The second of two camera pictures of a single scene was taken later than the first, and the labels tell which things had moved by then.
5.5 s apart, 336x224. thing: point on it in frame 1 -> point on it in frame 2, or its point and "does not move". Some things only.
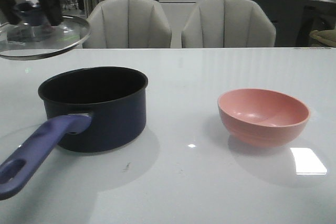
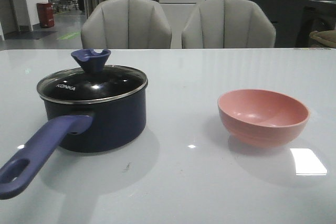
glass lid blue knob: [33, 38] -> [91, 82]
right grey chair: [228, 21] does not move
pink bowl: [260, 118] does not move
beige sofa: [327, 37] does not move
